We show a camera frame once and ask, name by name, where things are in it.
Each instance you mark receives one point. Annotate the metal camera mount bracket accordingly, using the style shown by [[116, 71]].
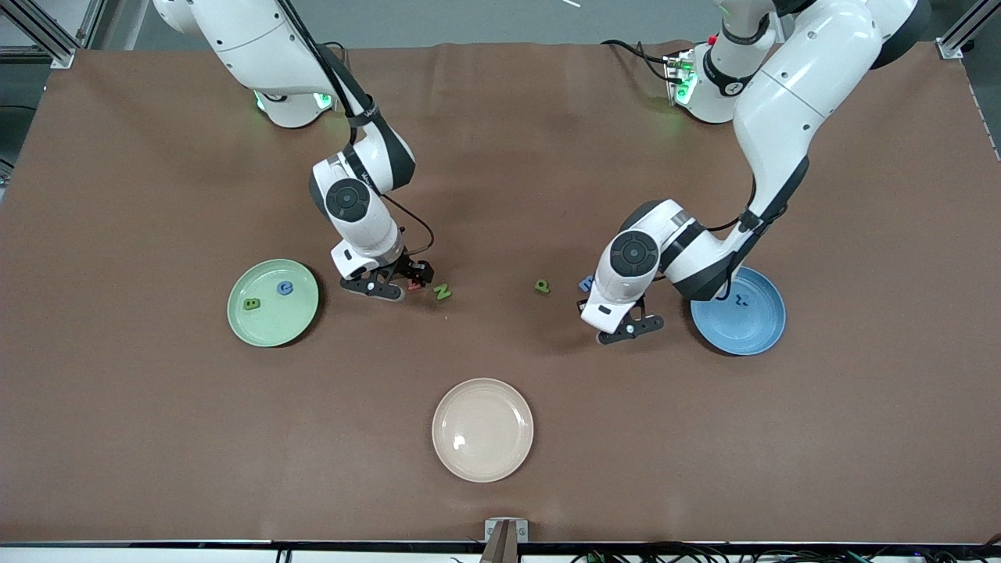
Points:
[[506, 539]]

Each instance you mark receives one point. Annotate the blue plate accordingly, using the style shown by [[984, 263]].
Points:
[[751, 328]]

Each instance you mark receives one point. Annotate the green plate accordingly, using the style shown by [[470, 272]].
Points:
[[273, 328]]

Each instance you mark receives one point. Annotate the green letter N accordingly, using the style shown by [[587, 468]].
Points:
[[443, 292]]

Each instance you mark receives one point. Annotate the beige plate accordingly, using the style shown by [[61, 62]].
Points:
[[482, 430]]

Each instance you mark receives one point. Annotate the brown table mat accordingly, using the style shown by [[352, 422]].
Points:
[[500, 156]]

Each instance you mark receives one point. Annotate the aluminium frame profile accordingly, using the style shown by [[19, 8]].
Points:
[[958, 35], [92, 19], [61, 56]]

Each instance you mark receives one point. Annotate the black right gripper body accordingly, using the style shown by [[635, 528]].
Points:
[[408, 270]]

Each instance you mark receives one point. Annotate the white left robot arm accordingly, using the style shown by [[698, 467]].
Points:
[[813, 62]]

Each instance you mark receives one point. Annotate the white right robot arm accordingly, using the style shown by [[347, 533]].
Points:
[[250, 39]]

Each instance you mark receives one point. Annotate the blue letter C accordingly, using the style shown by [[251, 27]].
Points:
[[280, 288]]

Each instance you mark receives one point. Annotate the blue letter m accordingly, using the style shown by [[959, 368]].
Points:
[[585, 284]]

